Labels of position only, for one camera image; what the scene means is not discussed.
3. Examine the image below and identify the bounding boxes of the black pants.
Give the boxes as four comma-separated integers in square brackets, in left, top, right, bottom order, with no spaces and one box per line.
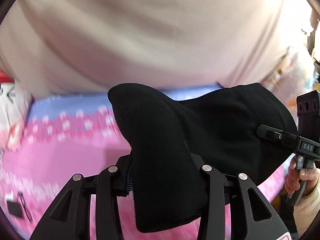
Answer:
[108,83,297,233]

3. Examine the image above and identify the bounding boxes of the cream sleeve forearm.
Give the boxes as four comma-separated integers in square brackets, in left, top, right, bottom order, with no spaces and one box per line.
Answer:
[293,180,320,237]

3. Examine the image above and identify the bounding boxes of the person right hand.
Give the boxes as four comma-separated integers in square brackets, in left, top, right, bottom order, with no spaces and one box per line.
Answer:
[285,158,319,197]

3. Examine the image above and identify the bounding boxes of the floral beige cloth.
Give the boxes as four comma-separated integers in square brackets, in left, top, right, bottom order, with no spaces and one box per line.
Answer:
[261,31,315,111]

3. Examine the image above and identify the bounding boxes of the pink floral bed sheet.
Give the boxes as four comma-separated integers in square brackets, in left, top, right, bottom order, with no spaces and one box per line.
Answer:
[1,86,284,239]

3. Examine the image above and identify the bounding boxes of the white cartoon pillow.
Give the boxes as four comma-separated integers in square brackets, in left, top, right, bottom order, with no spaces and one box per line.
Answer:
[0,72,33,152]

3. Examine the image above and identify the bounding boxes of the beige blanket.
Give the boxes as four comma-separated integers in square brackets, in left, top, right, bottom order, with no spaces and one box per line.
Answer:
[1,0,311,98]

